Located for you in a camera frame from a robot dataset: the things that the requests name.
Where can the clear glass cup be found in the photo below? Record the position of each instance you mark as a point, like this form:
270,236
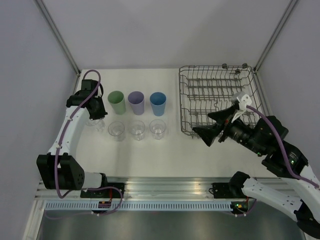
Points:
117,131
97,124
137,129
157,128

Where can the grey wire dish rack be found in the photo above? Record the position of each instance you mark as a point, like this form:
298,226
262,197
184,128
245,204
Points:
209,88

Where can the green plastic cup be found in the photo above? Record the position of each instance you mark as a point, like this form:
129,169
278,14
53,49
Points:
117,101

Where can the aluminium frame post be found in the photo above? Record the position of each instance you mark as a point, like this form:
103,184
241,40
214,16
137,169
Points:
289,10
64,70

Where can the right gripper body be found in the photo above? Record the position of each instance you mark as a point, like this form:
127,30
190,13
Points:
238,130

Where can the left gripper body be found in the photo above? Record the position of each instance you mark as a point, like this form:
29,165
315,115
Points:
100,112

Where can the left aluminium frame post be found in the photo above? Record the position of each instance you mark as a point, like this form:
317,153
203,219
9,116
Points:
64,70

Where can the right aluminium frame post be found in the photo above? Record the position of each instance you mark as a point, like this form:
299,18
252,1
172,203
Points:
289,10

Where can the aluminium mounting rail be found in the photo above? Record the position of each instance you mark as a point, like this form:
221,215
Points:
165,188

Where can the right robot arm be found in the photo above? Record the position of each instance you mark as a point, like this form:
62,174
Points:
284,160

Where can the blue plastic cup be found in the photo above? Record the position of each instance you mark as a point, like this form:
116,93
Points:
158,103

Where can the purple plastic cup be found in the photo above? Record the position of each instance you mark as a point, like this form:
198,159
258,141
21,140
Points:
136,100

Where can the white slotted cable duct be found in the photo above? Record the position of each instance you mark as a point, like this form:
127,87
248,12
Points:
129,205

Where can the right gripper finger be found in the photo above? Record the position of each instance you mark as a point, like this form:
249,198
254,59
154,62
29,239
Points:
208,133
221,116

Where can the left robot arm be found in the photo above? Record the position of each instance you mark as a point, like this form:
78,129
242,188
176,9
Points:
59,168

